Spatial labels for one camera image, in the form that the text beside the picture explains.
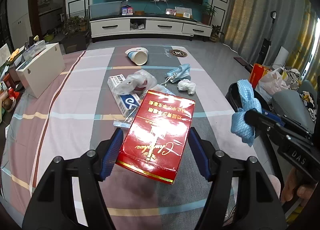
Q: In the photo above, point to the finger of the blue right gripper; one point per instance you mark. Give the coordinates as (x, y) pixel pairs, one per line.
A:
(273, 116)
(258, 120)

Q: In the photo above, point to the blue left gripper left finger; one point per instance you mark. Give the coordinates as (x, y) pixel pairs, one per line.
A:
(109, 151)

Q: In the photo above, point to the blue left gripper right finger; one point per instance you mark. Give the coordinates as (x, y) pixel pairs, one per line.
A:
(202, 152)

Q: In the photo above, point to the red cigarette carton box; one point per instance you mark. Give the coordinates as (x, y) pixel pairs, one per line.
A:
(155, 142)

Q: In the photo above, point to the white long box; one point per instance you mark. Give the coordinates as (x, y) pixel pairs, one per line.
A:
(113, 82)

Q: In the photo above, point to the white tissue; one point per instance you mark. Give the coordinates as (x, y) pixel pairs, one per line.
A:
(187, 85)

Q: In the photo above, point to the blue face mask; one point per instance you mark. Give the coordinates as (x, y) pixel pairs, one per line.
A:
(177, 74)

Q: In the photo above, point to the white clear plastic bag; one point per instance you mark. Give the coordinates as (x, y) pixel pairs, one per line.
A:
(141, 80)

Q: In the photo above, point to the white paper cup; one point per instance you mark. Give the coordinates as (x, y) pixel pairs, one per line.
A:
(138, 55)

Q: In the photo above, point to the blue white bread wrapper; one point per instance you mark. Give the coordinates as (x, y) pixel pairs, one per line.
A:
(140, 104)

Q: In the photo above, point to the black round trash bin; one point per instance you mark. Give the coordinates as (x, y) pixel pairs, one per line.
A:
(241, 95)

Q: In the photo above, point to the right hand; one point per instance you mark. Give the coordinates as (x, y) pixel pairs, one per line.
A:
(294, 186)

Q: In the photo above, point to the clothes pile on sofa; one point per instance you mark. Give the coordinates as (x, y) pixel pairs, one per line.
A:
(305, 89)

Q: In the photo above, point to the red shopping bag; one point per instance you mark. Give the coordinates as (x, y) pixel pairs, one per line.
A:
(257, 73)

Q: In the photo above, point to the upright vacuum cleaner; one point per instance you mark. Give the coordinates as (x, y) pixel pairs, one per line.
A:
(267, 41)

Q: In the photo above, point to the potted plant on floor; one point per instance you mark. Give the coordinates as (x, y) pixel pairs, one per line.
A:
(216, 33)

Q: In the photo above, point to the white storage box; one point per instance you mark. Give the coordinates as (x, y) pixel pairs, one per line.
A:
(38, 73)

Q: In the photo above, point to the potted plant on cabinet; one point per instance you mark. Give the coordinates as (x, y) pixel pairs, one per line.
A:
(208, 12)

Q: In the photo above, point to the window curtain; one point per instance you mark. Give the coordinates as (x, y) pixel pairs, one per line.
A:
(248, 24)

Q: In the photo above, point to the leafy plant in black planter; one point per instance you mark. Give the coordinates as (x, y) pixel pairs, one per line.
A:
(77, 35)

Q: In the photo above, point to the white tv cabinet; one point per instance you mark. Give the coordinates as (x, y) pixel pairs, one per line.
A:
(129, 25)

